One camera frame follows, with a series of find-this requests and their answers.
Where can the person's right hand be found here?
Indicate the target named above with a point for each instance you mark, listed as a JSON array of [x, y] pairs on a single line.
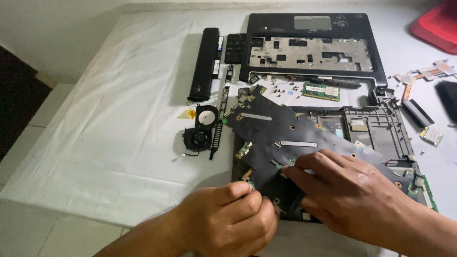
[[357, 200]]

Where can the black cooling fan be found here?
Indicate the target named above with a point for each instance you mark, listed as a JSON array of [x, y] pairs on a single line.
[[200, 134]]

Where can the black laptop motherboard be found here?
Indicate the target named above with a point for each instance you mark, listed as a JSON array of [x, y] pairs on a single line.
[[271, 132]]

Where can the person's left hand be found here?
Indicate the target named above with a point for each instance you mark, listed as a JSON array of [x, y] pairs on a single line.
[[225, 225]]

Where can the black plastic hinge strip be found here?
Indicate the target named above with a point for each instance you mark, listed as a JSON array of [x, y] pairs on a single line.
[[218, 128]]

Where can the black laptop palmrest cover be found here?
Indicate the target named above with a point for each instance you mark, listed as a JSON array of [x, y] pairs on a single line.
[[310, 53]]

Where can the black soft pouch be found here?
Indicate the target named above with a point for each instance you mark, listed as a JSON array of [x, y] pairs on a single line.
[[449, 100]]

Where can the black laptop battery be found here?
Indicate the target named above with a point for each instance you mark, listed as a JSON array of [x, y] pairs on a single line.
[[205, 64]]

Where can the scattered small screws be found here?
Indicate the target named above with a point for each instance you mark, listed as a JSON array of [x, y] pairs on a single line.
[[284, 90]]

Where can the black rectangular heatsink block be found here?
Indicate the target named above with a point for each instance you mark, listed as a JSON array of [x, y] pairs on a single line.
[[417, 112]]

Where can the small black speaker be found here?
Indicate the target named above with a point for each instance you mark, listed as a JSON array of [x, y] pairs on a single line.
[[254, 79]]

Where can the grey laptop bottom case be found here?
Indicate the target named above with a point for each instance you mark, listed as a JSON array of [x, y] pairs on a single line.
[[378, 125]]

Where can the black keyboard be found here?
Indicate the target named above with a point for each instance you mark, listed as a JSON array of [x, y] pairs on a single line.
[[234, 48]]

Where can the small yellow plastic piece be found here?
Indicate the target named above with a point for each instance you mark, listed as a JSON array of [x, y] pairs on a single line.
[[192, 114]]

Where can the green memory module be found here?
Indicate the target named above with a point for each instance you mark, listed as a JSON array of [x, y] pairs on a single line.
[[321, 91]]

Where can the red plastic container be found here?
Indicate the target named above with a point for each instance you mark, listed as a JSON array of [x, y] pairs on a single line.
[[437, 26]]

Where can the copper heat pipe assembly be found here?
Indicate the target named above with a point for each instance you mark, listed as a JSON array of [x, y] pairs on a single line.
[[426, 73]]

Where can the white table cloth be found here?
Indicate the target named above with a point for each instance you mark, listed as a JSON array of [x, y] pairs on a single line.
[[125, 125]]

